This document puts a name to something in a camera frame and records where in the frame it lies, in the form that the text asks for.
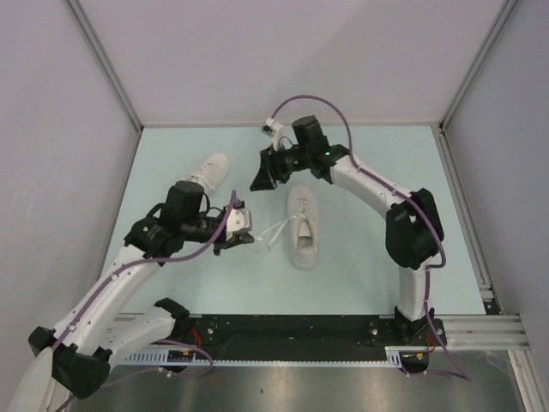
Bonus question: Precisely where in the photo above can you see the grey slotted cable duct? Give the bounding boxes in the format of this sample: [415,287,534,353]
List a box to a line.
[122,346,430,369]

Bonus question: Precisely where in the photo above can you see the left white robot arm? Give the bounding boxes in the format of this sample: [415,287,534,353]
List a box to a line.
[28,180,254,399]

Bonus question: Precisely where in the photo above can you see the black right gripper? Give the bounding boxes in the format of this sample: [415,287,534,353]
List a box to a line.
[250,142,311,192]

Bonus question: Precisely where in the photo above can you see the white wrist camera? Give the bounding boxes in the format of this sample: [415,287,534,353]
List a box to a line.
[261,118,285,151]
[226,208,252,237]

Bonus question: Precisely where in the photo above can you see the aluminium frame rail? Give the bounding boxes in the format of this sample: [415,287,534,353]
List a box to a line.
[432,124,548,411]

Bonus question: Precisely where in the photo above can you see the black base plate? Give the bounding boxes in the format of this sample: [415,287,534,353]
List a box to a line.
[171,314,447,362]

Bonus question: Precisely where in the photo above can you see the white sneaker with laces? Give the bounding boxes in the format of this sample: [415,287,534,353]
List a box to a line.
[255,185,320,270]

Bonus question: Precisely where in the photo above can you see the purple cable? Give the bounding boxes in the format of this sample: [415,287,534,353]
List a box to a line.
[50,191,242,412]
[271,94,473,383]

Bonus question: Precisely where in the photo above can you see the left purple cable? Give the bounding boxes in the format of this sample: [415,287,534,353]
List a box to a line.
[50,191,242,412]

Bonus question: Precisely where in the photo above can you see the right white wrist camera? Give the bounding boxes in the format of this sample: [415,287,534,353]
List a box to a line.
[261,118,285,151]

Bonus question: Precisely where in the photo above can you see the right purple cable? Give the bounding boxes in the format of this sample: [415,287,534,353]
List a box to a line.
[271,94,473,383]

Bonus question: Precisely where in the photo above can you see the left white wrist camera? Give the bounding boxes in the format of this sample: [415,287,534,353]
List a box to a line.
[226,208,252,237]

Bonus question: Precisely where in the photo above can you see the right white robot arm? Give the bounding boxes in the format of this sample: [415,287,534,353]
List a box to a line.
[250,116,447,344]

